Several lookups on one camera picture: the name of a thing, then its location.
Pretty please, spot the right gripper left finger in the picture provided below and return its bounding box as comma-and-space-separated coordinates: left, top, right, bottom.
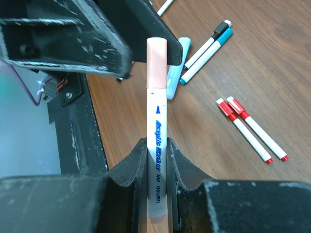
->
0, 138, 148, 233

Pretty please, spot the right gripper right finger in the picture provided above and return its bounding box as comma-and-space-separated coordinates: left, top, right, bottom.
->
166, 138, 311, 233

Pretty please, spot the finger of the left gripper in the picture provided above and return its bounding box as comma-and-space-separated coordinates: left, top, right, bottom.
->
0, 0, 132, 78
97, 0, 182, 66

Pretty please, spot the peach cap acrylic marker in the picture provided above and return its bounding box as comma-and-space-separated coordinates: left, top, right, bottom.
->
146, 37, 167, 224

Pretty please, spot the black cap marker lower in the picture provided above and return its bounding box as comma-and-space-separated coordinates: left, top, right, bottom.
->
157, 0, 173, 16

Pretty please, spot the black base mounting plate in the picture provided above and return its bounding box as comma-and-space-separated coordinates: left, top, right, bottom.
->
48, 73, 109, 174

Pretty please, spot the light blue highlighter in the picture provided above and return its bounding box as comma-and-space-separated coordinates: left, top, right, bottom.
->
167, 37, 191, 100

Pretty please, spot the black cap whiteboard marker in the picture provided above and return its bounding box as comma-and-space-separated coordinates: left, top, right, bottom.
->
184, 19, 232, 70

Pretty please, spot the teal cap whiteboard marker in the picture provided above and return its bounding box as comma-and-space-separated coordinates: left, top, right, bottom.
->
179, 28, 233, 85

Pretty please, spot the red marker lower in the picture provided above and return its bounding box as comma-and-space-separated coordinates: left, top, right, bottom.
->
216, 98, 273, 164

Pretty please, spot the red marker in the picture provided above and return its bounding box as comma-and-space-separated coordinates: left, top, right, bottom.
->
216, 98, 273, 164
226, 96, 289, 162

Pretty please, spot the red marker upper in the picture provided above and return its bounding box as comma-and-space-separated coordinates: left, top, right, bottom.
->
226, 96, 289, 162

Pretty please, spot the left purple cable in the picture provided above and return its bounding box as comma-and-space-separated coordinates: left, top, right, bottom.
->
8, 65, 41, 107

